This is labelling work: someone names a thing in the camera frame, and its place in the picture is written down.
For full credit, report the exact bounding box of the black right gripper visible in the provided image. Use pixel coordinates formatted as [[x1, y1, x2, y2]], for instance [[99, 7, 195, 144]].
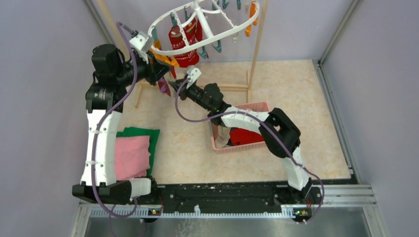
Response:
[[168, 79, 211, 113]]

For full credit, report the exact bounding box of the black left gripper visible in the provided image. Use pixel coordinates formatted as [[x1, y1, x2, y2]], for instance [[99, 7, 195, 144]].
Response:
[[115, 49, 171, 87]]

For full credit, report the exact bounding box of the maroon purple long sock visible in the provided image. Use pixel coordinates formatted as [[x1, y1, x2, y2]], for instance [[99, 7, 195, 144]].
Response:
[[158, 77, 171, 97]]

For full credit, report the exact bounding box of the orange clothespin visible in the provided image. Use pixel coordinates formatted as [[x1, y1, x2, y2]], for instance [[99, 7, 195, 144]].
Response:
[[150, 40, 179, 67], [245, 0, 259, 37]]

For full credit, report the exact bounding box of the teal clothespin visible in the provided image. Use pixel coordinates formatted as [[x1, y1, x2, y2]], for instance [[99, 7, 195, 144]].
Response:
[[212, 40, 222, 53]]

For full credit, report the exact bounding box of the red patterned sock pair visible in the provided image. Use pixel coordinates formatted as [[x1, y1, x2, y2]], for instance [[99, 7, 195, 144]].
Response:
[[168, 17, 202, 68]]

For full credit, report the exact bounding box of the beige sock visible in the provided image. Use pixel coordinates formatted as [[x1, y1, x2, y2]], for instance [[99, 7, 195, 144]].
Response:
[[214, 126, 231, 149]]

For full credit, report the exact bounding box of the white plastic clip hanger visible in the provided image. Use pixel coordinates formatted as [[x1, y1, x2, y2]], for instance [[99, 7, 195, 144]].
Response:
[[148, 0, 261, 56]]

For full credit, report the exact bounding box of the pink plastic basket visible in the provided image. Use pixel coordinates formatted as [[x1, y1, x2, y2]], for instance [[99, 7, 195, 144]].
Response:
[[209, 101, 272, 154]]

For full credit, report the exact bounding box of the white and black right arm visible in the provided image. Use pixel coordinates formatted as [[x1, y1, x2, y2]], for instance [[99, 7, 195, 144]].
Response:
[[169, 79, 311, 203]]

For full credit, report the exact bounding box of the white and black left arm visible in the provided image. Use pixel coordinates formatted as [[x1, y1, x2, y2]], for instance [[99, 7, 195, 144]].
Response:
[[72, 44, 171, 205]]

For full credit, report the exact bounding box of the green cloth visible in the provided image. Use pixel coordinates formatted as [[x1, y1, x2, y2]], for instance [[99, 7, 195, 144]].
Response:
[[116, 127, 160, 176]]

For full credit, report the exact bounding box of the pink cloth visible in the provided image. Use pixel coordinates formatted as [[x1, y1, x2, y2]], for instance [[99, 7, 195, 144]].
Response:
[[115, 136, 150, 180]]

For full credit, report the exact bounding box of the wooden drying rack frame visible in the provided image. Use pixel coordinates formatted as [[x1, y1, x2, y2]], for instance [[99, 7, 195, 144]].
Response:
[[89, 0, 269, 109]]

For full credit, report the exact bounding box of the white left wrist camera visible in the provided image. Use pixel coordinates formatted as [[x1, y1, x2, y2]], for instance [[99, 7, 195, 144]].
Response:
[[129, 32, 154, 64]]

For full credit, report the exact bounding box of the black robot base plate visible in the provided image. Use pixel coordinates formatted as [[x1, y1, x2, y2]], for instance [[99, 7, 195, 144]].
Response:
[[150, 181, 323, 205]]

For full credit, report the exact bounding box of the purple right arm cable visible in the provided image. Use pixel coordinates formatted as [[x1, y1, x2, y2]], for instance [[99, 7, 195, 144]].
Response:
[[174, 77, 325, 225]]

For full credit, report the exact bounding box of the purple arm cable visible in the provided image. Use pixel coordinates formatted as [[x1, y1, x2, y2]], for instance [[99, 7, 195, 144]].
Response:
[[174, 77, 325, 225], [91, 22, 148, 237]]

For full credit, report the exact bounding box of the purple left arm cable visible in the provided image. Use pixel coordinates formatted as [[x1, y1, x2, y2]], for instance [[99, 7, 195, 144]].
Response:
[[91, 22, 148, 237]]

